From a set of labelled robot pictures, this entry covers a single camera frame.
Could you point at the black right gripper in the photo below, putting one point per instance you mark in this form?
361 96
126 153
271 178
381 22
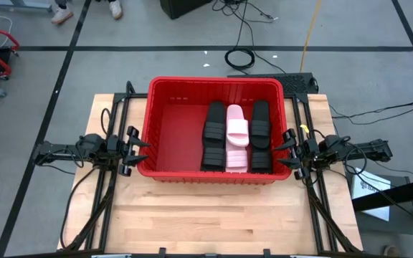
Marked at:
307 154

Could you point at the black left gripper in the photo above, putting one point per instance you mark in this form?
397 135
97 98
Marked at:
118 150

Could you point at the black foam slide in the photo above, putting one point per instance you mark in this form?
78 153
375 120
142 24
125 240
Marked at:
213 159
261 122
214 114
261 161

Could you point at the pink foam slide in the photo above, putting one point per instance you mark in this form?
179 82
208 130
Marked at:
237 125
236 159

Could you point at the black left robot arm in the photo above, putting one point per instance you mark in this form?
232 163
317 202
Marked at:
56 152

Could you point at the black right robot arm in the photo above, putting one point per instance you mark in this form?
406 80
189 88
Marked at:
371 148

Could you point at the red ribbed plastic bin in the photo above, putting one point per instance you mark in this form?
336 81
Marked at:
178 143

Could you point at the black perforated box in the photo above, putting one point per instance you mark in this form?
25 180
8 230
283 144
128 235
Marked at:
296 83

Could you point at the black equipment case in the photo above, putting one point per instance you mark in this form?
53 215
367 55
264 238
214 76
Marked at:
181 7

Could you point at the grey metal base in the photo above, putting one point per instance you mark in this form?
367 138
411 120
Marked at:
20 4

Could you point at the black aluminium rig frame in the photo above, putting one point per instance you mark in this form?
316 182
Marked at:
120 96

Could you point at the black desk frame bar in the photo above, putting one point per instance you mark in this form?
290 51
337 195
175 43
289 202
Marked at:
400 193

